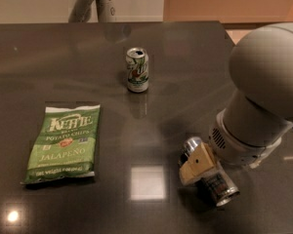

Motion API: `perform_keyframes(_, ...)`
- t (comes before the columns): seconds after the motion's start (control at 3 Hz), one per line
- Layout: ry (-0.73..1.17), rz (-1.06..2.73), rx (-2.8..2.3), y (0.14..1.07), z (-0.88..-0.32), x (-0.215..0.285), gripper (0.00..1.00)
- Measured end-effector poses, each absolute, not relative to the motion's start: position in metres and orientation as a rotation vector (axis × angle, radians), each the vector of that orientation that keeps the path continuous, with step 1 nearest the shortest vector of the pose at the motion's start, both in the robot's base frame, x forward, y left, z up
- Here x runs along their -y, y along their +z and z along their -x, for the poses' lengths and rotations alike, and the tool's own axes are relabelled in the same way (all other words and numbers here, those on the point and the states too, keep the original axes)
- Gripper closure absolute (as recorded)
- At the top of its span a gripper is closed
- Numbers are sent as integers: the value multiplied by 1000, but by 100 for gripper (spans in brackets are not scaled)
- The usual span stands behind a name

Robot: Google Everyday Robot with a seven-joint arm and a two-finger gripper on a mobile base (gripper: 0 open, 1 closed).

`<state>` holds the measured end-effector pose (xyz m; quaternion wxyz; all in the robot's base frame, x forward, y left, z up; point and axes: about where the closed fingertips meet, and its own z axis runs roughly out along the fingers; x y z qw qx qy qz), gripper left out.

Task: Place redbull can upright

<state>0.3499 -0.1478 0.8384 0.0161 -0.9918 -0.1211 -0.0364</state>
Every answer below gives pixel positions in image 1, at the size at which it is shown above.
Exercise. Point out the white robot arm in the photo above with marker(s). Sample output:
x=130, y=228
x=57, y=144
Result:
x=260, y=112

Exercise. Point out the green white soda can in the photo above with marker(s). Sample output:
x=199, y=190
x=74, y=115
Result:
x=137, y=70

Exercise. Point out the silver redbull can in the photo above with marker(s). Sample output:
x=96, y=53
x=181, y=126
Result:
x=220, y=187

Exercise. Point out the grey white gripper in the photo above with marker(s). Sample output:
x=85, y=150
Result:
x=230, y=148

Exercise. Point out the green jalapeno chips bag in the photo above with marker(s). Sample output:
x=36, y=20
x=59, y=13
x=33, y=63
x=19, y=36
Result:
x=65, y=146

